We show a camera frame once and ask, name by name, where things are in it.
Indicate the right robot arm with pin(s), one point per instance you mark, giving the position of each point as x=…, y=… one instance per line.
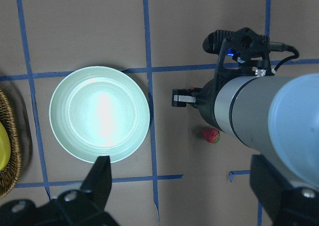
x=275, y=115

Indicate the red strawberry three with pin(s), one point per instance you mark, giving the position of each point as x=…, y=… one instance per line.
x=211, y=135

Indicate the woven wicker basket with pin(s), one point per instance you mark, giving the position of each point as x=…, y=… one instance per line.
x=11, y=173

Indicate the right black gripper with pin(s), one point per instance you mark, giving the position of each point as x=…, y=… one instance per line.
x=202, y=99

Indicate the yellow banana bunch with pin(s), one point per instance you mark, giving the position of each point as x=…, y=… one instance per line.
x=5, y=148

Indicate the pale green plate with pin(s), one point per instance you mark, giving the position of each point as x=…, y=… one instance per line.
x=99, y=111

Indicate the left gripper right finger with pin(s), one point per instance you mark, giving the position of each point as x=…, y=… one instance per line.
x=269, y=186

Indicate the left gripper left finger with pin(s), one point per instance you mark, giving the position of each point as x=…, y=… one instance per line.
x=97, y=184

